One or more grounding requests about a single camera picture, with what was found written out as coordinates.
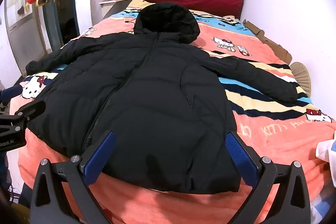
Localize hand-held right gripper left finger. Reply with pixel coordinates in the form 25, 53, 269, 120
30, 130, 117, 224

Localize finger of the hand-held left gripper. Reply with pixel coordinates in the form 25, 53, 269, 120
0, 84, 23, 104
0, 100, 47, 126

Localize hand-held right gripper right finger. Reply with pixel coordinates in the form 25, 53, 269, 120
224, 131, 311, 224

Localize black hooded puffer jacket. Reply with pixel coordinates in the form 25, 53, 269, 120
25, 2, 298, 194

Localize printed cartoon cat blanket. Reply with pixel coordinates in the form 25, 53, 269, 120
8, 0, 336, 224

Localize white door with window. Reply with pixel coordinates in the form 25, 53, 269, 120
4, 0, 50, 75

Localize white cloth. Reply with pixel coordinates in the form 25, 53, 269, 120
316, 132, 336, 163

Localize dark blue door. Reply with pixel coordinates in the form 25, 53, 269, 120
43, 0, 79, 52

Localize white nightstand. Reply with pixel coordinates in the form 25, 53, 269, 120
99, 0, 134, 20

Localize cardboard pieces by wall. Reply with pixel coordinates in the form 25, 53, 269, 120
242, 19, 293, 64

